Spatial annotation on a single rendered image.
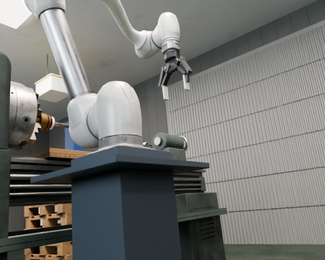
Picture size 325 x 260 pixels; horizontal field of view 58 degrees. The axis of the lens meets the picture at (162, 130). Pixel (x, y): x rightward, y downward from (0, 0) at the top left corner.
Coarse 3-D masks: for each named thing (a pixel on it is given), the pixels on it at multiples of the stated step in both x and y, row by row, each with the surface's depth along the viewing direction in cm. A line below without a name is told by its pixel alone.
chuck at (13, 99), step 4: (12, 84) 127; (12, 88) 125; (12, 92) 123; (12, 96) 122; (16, 96) 123; (12, 100) 121; (16, 100) 123; (12, 104) 121; (16, 104) 122; (12, 108) 121; (16, 108) 122; (12, 112) 121; (16, 112) 122; (12, 116) 121; (12, 120) 121; (12, 124) 121
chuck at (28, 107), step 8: (16, 88) 126; (24, 88) 130; (24, 96) 127; (32, 96) 130; (24, 104) 125; (32, 104) 128; (24, 112) 124; (32, 112) 127; (16, 120) 122; (32, 120) 127; (16, 128) 123; (24, 128) 125; (32, 128) 128; (16, 136) 125; (24, 136) 127; (8, 144) 126; (16, 144) 128
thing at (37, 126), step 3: (36, 123) 141; (39, 123) 142; (36, 126) 140; (39, 126) 141; (36, 129) 138; (39, 129) 142; (33, 132) 136; (36, 132) 137; (33, 135) 135; (30, 138) 133; (33, 138) 134; (21, 141) 129; (24, 141) 130; (30, 141) 134; (33, 141) 135; (21, 144) 131; (24, 144) 132
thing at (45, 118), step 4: (40, 116) 143; (44, 116) 144; (48, 116) 147; (36, 120) 141; (40, 120) 143; (44, 120) 144; (48, 120) 146; (52, 120) 147; (40, 124) 142; (44, 124) 144; (48, 124) 146; (44, 128) 145; (48, 128) 148
